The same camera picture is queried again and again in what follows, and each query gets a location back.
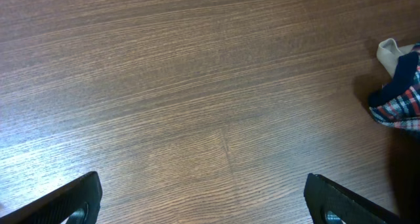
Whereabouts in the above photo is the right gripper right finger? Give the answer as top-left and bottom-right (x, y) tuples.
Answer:
(304, 173), (402, 224)

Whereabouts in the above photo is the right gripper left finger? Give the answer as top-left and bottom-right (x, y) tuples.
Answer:
(1, 171), (102, 224)

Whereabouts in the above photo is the plaid shirt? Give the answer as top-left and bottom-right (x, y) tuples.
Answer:
(368, 43), (419, 134)

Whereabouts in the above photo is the beige cloth piece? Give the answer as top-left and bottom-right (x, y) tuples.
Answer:
(376, 38), (414, 78)

